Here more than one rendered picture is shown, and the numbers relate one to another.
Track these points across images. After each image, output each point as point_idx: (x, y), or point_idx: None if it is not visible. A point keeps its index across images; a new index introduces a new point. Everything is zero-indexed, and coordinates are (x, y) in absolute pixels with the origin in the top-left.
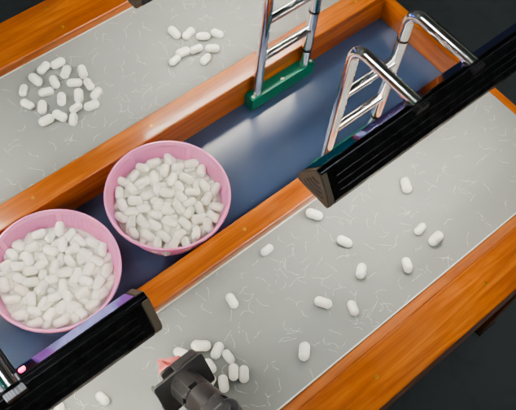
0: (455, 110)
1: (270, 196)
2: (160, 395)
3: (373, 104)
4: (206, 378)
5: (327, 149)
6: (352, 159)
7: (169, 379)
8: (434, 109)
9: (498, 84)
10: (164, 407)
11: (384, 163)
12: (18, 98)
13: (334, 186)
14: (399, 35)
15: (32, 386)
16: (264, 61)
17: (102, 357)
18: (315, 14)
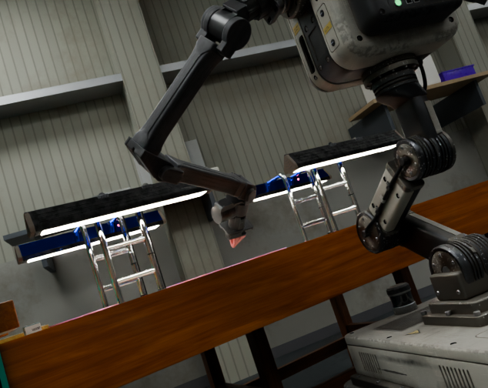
0: (354, 148)
1: None
2: (222, 225)
3: (350, 207)
4: (248, 225)
5: (334, 228)
6: (300, 152)
7: (227, 221)
8: (341, 146)
9: (378, 146)
10: (225, 230)
11: (320, 157)
12: None
13: (295, 159)
14: (338, 165)
15: (154, 186)
16: (302, 225)
17: (185, 185)
18: (321, 207)
